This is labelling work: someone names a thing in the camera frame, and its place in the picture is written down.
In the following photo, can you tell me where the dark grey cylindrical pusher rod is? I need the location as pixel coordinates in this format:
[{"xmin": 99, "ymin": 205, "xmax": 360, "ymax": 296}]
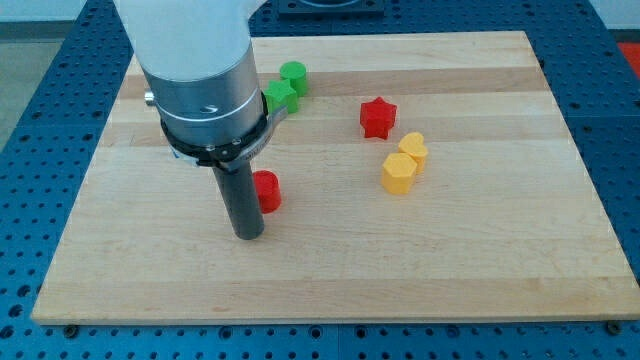
[{"xmin": 213, "ymin": 163, "xmax": 264, "ymax": 240}]

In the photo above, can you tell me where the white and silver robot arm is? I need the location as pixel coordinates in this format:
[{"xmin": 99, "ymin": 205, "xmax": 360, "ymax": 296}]
[{"xmin": 115, "ymin": 0, "xmax": 287, "ymax": 240}]

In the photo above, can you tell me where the green star block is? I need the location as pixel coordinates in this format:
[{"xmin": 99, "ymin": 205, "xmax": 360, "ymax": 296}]
[{"xmin": 263, "ymin": 79, "xmax": 299, "ymax": 114}]

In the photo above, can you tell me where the red star block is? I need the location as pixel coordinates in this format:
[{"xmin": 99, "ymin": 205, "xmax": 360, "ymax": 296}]
[{"xmin": 359, "ymin": 97, "xmax": 397, "ymax": 140}]

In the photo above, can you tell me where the red cylinder block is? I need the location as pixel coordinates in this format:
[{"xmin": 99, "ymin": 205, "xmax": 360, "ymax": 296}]
[{"xmin": 253, "ymin": 170, "xmax": 282, "ymax": 214}]

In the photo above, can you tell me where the green cylinder block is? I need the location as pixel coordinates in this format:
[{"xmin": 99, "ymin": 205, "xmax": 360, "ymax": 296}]
[{"xmin": 279, "ymin": 61, "xmax": 308, "ymax": 97}]

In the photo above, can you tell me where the yellow hexagon block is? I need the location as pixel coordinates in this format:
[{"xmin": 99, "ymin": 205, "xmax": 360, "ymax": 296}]
[{"xmin": 381, "ymin": 153, "xmax": 417, "ymax": 195}]

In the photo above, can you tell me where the yellow heart block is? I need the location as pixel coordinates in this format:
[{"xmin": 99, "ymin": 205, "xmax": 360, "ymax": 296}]
[{"xmin": 398, "ymin": 132, "xmax": 429, "ymax": 174}]

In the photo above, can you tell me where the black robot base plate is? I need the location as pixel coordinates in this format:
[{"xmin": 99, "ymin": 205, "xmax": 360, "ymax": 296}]
[{"xmin": 273, "ymin": 0, "xmax": 386, "ymax": 18}]

